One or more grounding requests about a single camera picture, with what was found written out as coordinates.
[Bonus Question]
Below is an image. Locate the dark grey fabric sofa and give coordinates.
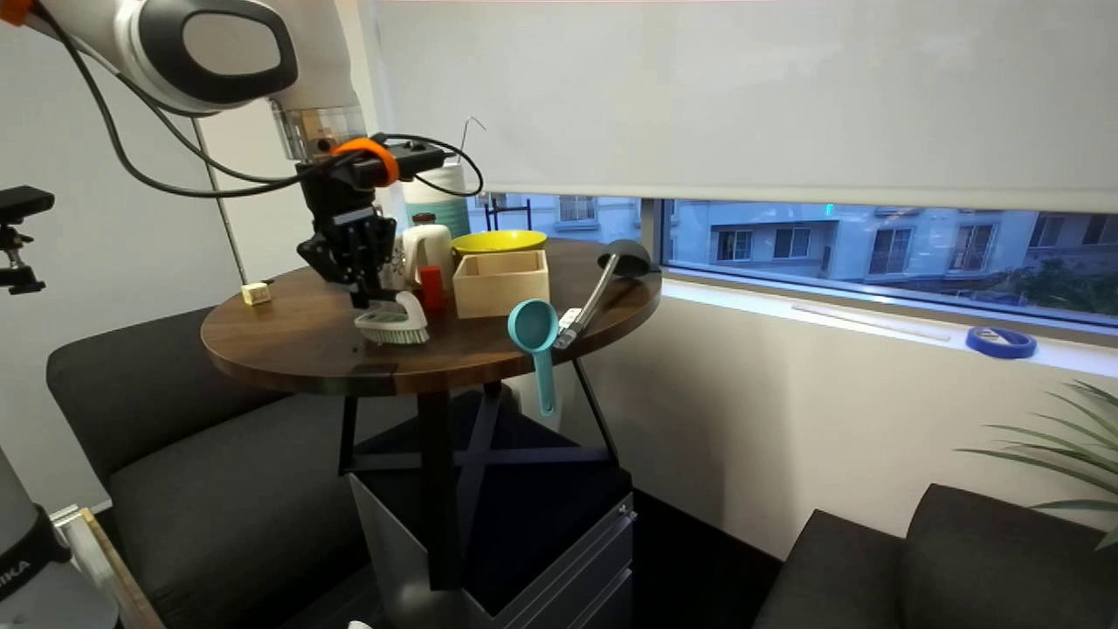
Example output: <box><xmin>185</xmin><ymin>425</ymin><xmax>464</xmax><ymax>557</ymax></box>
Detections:
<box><xmin>747</xmin><ymin>477</ymin><xmax>1118</xmax><ymax>629</ymax></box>
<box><xmin>42</xmin><ymin>305</ymin><xmax>389</xmax><ymax>629</ymax></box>

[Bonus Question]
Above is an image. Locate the orange wrist ring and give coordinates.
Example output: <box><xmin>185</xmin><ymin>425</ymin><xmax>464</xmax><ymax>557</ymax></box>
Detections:
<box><xmin>325</xmin><ymin>134</ymin><xmax>404</xmax><ymax>187</ymax></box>

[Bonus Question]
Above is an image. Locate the thin grey pole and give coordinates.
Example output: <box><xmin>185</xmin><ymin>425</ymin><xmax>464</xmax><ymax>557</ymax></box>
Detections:
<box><xmin>188</xmin><ymin>110</ymin><xmax>250</xmax><ymax>291</ymax></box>

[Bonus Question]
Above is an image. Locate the black tool with white handle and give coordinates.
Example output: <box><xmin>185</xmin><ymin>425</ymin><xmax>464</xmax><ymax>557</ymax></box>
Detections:
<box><xmin>553</xmin><ymin>242</ymin><xmax>665</xmax><ymax>355</ymax></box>

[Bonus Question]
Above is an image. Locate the aluminium robot stand frame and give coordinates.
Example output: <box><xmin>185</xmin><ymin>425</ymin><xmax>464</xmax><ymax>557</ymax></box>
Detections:
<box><xmin>45</xmin><ymin>498</ymin><xmax>166</xmax><ymax>629</ymax></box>

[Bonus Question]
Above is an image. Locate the thin blind wand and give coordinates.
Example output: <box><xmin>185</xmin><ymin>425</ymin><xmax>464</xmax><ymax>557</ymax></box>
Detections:
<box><xmin>453</xmin><ymin>110</ymin><xmax>492</xmax><ymax>166</ymax></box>

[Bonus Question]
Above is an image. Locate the window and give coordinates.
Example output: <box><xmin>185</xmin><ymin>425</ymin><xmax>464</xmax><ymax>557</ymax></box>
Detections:
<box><xmin>469</xmin><ymin>187</ymin><xmax>1118</xmax><ymax>345</ymax></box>

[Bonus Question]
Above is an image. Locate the grey plastic bin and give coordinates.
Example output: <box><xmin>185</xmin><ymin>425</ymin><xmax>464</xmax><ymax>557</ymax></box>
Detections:
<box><xmin>343</xmin><ymin>464</ymin><xmax>639</xmax><ymax>629</ymax></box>

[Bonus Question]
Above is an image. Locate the white and teal container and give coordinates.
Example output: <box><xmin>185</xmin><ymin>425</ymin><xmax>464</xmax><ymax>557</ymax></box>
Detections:
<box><xmin>393</xmin><ymin>153</ymin><xmax>475</xmax><ymax>242</ymax></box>

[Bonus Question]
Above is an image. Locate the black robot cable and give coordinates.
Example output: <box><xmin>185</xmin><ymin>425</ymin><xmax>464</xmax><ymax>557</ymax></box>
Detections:
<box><xmin>31</xmin><ymin>4</ymin><xmax>489</xmax><ymax>201</ymax></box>

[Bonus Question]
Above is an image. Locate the green potted plant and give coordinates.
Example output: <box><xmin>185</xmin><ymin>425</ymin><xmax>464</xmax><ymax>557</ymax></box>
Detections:
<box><xmin>957</xmin><ymin>378</ymin><xmax>1118</xmax><ymax>552</ymax></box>

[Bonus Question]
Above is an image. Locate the black camera on tripod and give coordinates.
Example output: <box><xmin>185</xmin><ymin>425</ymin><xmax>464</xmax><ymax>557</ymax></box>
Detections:
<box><xmin>0</xmin><ymin>180</ymin><xmax>60</xmax><ymax>297</ymax></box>

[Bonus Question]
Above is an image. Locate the teal plastic scoop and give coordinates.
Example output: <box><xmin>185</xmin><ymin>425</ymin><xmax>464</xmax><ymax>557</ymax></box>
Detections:
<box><xmin>503</xmin><ymin>293</ymin><xmax>567</xmax><ymax>425</ymax></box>

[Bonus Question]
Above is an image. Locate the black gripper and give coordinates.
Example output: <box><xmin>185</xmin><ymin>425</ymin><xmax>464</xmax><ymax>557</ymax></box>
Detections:
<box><xmin>294</xmin><ymin>157</ymin><xmax>403</xmax><ymax>310</ymax></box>

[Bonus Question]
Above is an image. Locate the white roller blind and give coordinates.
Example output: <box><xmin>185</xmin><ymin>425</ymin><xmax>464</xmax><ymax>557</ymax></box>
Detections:
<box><xmin>360</xmin><ymin>0</ymin><xmax>1118</xmax><ymax>215</ymax></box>

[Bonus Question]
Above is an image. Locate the blue tape roll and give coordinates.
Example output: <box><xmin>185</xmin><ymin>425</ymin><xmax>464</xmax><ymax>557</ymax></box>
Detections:
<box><xmin>961</xmin><ymin>321</ymin><xmax>1041</xmax><ymax>364</ymax></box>

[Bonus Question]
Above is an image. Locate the red cube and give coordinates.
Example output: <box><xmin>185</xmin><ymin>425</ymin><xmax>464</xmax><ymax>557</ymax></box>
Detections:
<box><xmin>414</xmin><ymin>263</ymin><xmax>453</xmax><ymax>321</ymax></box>

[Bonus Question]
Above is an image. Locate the black device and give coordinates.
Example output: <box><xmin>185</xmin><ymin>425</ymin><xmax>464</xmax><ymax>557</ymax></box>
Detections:
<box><xmin>0</xmin><ymin>446</ymin><xmax>63</xmax><ymax>604</ymax></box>

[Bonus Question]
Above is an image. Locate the yellow bowl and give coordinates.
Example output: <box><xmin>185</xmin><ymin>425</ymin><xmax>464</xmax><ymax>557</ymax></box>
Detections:
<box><xmin>446</xmin><ymin>227</ymin><xmax>553</xmax><ymax>259</ymax></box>

